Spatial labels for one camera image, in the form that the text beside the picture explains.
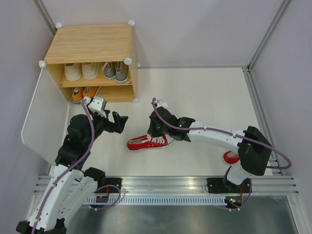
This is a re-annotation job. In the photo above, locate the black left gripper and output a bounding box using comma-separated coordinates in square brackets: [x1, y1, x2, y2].
[84, 109, 128, 146]

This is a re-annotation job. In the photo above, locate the red sneaker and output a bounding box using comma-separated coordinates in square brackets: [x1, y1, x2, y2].
[223, 151, 240, 165]
[126, 135, 175, 151]

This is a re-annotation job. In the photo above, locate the orange sneaker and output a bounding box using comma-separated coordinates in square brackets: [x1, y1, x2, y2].
[71, 87, 84, 103]
[83, 86, 100, 98]

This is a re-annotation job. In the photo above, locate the grey sneaker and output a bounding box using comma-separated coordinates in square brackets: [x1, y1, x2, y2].
[102, 61, 116, 80]
[116, 61, 129, 84]

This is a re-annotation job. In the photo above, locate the beige canvas shoe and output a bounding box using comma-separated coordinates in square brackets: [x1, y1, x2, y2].
[64, 63, 81, 81]
[81, 62, 99, 80]

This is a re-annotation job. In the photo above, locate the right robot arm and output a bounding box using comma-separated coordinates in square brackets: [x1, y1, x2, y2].
[148, 107, 272, 193]

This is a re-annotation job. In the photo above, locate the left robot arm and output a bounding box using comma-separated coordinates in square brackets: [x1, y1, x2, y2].
[16, 110, 128, 234]

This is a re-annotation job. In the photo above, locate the translucent cabinet door panel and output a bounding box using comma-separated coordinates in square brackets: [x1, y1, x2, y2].
[21, 68, 68, 165]

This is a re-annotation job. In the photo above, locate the wooden shoe cabinet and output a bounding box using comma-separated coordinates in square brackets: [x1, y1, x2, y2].
[39, 24, 138, 102]

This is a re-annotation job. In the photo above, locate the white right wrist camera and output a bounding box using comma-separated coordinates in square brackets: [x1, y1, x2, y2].
[152, 98, 168, 108]

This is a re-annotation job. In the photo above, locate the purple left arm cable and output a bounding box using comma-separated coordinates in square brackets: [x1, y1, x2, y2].
[31, 101, 122, 234]

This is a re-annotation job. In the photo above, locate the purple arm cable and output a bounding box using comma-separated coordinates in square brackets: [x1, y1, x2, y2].
[151, 98, 293, 215]
[31, 101, 122, 234]

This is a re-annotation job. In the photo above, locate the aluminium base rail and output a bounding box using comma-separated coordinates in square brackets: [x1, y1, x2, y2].
[34, 175, 300, 195]

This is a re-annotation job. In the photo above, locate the white slotted cable duct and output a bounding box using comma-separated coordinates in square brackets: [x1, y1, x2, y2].
[83, 195, 227, 206]

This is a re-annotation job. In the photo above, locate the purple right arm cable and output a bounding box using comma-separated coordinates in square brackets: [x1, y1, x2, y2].
[151, 98, 293, 215]

